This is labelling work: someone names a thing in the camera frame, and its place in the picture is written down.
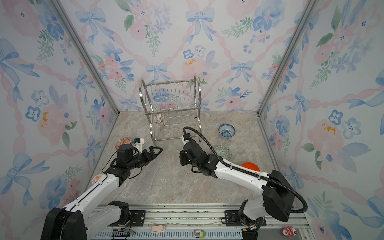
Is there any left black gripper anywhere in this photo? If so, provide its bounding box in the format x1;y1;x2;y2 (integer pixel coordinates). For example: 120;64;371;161
127;146;162;171

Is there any white maroon patterned bowl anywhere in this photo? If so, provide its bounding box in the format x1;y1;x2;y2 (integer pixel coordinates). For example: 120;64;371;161
155;113;166;126

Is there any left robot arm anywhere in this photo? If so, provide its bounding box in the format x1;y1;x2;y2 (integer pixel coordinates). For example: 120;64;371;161
41;143;163;240

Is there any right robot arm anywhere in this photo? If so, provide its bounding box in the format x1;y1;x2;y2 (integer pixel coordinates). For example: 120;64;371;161
180;140;295;227

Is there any pale green patterned bowl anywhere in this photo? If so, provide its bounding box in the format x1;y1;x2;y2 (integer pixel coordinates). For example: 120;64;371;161
214;145;232;161

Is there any orange patterned bowl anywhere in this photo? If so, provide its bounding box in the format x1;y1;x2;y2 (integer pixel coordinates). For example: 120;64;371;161
115;138;135;151

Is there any blue white floral bowl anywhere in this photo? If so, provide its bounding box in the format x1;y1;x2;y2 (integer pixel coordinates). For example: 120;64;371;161
218;124;236;138

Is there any plain orange bowl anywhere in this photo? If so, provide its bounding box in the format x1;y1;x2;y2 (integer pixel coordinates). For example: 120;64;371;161
242;162;261;172

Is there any pink white cup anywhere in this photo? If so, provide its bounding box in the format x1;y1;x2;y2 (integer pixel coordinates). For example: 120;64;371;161
91;174;103;185

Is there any pink eraser block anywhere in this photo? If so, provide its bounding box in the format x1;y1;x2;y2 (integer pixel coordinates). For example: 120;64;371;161
151;225;166;233

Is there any small green device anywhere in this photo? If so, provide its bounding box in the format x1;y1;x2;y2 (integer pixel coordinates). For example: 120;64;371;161
194;230;205;239

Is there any pink plush toy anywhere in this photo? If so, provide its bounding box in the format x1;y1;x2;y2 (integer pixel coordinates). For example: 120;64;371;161
282;226;298;238

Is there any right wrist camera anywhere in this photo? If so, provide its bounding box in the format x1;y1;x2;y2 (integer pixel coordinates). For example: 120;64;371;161
182;133;192;145

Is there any chrome wire dish rack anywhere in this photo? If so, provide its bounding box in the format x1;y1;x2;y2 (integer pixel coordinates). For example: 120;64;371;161
139;75;202;145

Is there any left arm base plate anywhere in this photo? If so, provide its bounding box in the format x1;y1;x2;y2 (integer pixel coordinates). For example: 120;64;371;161
118;210;146;227

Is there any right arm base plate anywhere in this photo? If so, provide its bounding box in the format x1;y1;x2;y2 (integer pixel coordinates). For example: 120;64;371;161
221;210;267;227

